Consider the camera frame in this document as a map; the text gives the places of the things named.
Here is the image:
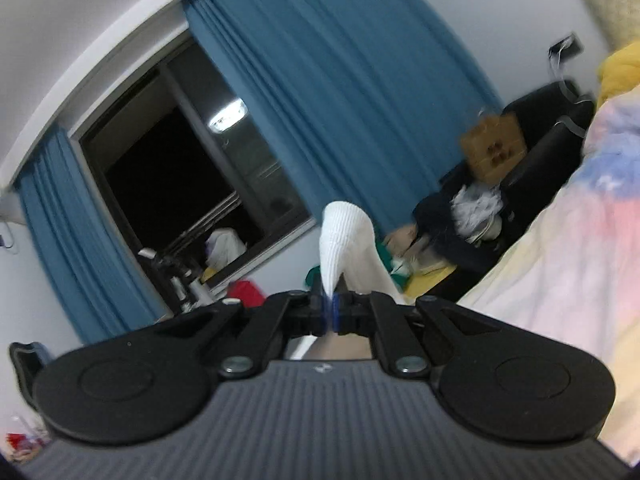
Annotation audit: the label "white hanging garment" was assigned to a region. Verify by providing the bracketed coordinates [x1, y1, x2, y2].
[202, 227, 248, 273]

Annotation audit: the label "yellow pillow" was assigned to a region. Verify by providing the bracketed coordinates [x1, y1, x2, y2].
[595, 40, 640, 108]

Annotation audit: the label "yellow clothing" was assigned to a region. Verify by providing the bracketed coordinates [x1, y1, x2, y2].
[405, 262, 458, 296]

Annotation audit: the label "brown paper bag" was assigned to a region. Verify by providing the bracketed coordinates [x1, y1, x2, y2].
[459, 112, 527, 183]

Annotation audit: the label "red garment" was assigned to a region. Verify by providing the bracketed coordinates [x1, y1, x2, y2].
[227, 280, 266, 308]

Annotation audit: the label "wavy mirror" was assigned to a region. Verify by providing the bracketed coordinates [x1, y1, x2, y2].
[9, 341, 56, 413]

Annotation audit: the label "white pants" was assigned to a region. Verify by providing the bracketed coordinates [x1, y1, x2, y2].
[292, 201, 405, 361]

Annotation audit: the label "black clothing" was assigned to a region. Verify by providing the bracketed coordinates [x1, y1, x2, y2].
[412, 192, 501, 273]

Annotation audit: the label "black sofa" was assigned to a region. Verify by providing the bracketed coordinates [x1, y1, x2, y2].
[410, 80, 598, 303]

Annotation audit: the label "white patterned clothing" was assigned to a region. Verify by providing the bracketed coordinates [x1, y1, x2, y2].
[450, 185, 503, 241]

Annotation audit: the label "green sweatshirt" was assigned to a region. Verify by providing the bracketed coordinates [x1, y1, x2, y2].
[305, 242, 413, 286]

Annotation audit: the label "black wall socket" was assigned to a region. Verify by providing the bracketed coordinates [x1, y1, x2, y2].
[547, 32, 586, 61]

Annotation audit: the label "dark window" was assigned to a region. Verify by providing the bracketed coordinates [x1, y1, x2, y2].
[70, 30, 316, 301]

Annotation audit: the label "white cable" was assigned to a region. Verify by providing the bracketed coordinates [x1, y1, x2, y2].
[547, 42, 588, 137]

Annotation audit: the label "beige clothing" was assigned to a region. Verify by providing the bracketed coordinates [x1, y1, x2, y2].
[385, 225, 421, 261]

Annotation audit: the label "white garment steamer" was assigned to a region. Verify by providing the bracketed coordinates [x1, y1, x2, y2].
[137, 247, 226, 316]

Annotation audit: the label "pastel bed sheet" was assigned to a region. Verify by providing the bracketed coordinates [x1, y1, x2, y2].
[457, 100, 640, 466]

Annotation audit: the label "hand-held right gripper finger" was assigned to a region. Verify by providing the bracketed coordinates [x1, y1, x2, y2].
[150, 287, 332, 380]
[331, 290, 506, 380]

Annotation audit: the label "quilted headboard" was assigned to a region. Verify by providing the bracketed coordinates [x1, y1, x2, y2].
[572, 0, 640, 53]

